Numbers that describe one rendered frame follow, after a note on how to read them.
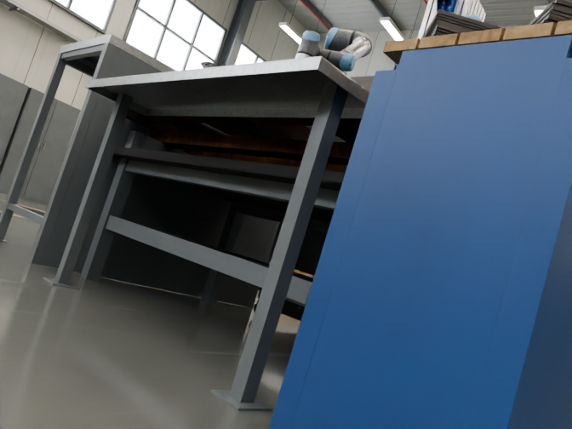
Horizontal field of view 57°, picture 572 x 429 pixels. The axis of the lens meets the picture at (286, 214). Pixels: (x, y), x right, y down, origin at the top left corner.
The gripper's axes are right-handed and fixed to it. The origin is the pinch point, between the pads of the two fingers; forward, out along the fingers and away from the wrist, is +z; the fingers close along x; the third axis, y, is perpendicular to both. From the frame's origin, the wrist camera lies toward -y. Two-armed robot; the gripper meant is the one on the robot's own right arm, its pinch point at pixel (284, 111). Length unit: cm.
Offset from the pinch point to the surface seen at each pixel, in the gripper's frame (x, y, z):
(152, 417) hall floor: -84, 91, 93
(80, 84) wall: 238, -925, -160
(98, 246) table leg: -36, -49, 78
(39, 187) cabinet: 207, -858, 64
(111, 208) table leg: -36, -49, 61
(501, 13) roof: 891, -428, -627
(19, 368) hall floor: -100, 70, 93
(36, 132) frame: -54, -119, 35
